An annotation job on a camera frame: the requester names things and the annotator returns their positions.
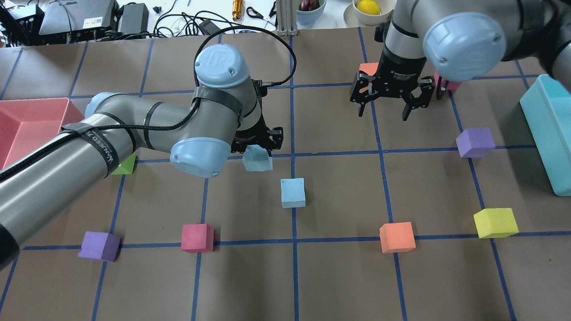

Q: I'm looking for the bowl with red fruit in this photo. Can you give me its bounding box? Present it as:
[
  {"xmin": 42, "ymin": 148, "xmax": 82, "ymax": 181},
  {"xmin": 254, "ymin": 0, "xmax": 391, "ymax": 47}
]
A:
[{"xmin": 295, "ymin": 0, "xmax": 327, "ymax": 25}]

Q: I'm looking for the black power brick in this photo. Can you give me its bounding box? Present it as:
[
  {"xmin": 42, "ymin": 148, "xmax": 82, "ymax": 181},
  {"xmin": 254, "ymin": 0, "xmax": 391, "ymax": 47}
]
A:
[{"xmin": 117, "ymin": 3, "xmax": 149, "ymax": 34}]

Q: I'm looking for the purple block near base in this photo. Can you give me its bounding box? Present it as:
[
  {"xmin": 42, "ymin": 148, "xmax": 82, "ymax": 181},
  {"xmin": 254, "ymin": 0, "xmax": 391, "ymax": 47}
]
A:
[{"xmin": 78, "ymin": 231, "xmax": 121, "ymax": 262}]

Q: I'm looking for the green block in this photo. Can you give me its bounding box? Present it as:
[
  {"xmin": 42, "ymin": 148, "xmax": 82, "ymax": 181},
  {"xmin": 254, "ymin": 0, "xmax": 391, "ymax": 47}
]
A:
[{"xmin": 112, "ymin": 154, "xmax": 137, "ymax": 175}]

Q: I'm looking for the cyan tray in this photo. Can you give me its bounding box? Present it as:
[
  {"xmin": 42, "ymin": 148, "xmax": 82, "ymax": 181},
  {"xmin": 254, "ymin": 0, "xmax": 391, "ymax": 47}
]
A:
[{"xmin": 520, "ymin": 74, "xmax": 571, "ymax": 197}]

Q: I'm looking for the red block near base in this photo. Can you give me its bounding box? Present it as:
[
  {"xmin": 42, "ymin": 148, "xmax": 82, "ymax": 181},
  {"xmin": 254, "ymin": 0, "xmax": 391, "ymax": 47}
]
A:
[{"xmin": 180, "ymin": 223, "xmax": 215, "ymax": 253}]

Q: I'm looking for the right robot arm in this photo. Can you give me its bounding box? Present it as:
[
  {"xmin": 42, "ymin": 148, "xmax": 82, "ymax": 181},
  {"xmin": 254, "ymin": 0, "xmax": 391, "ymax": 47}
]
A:
[{"xmin": 349, "ymin": 0, "xmax": 570, "ymax": 120}]

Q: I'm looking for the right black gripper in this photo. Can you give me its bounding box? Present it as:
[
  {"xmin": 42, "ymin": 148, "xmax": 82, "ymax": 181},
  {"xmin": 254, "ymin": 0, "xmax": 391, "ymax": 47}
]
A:
[{"xmin": 349, "ymin": 48, "xmax": 436, "ymax": 121}]

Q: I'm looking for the black computer box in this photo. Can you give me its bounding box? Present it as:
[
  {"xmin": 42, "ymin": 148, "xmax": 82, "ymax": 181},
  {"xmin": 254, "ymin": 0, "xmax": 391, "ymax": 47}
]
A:
[{"xmin": 39, "ymin": 0, "xmax": 120, "ymax": 36}]

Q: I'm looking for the pink tray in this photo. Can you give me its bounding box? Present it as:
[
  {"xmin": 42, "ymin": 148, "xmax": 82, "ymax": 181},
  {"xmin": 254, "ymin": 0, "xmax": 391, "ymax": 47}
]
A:
[{"xmin": 0, "ymin": 98, "xmax": 84, "ymax": 169}]

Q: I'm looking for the far red block right side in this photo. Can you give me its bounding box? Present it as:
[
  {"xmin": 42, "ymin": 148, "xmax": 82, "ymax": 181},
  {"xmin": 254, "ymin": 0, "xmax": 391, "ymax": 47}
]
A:
[{"xmin": 434, "ymin": 71, "xmax": 463, "ymax": 91}]

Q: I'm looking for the orange block near base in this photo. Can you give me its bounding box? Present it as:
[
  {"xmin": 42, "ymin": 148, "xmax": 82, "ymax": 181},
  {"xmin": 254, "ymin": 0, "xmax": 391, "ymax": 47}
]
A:
[{"xmin": 379, "ymin": 222, "xmax": 416, "ymax": 254}]

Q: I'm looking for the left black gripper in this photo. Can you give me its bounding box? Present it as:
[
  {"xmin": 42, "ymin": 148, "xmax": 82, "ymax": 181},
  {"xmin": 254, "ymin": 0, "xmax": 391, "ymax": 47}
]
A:
[{"xmin": 230, "ymin": 114, "xmax": 284, "ymax": 156}]

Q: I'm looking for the aluminium frame post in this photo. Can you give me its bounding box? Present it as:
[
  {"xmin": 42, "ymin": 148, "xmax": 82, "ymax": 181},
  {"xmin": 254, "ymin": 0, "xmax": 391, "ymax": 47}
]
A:
[{"xmin": 276, "ymin": 0, "xmax": 298, "ymax": 37}]

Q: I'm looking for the yellow block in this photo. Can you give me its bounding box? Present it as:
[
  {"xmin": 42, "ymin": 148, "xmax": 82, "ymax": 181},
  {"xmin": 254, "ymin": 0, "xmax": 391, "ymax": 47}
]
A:
[{"xmin": 473, "ymin": 208, "xmax": 520, "ymax": 239}]

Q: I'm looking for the bowl with lemon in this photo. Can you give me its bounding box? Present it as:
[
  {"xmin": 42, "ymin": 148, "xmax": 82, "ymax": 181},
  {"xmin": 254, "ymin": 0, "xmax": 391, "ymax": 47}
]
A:
[{"xmin": 344, "ymin": 0, "xmax": 397, "ymax": 27}]

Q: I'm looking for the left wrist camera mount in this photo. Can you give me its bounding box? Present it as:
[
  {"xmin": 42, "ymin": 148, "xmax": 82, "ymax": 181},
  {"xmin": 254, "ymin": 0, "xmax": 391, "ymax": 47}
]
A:
[{"xmin": 252, "ymin": 79, "xmax": 270, "ymax": 99}]

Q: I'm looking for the brass cylinder tool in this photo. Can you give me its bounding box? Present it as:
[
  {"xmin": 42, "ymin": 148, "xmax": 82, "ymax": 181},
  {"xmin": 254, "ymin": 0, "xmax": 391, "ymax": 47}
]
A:
[{"xmin": 231, "ymin": 0, "xmax": 243, "ymax": 21}]

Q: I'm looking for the far orange block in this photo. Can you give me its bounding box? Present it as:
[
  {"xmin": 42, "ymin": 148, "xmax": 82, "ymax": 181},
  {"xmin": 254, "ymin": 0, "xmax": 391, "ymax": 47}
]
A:
[{"xmin": 359, "ymin": 62, "xmax": 379, "ymax": 76}]

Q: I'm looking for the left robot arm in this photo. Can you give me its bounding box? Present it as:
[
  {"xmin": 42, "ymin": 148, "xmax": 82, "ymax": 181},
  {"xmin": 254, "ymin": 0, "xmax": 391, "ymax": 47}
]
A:
[{"xmin": 0, "ymin": 43, "xmax": 284, "ymax": 268}]

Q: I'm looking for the purple block right side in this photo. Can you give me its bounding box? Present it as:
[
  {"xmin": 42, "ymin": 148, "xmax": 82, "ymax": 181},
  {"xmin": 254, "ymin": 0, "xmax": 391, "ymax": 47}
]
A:
[{"xmin": 455, "ymin": 128, "xmax": 496, "ymax": 158}]

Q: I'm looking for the light blue block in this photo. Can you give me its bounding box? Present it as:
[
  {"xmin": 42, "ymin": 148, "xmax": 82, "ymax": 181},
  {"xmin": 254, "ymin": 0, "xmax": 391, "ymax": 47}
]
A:
[
  {"xmin": 241, "ymin": 145, "xmax": 273, "ymax": 172},
  {"xmin": 280, "ymin": 177, "xmax": 306, "ymax": 209}
]

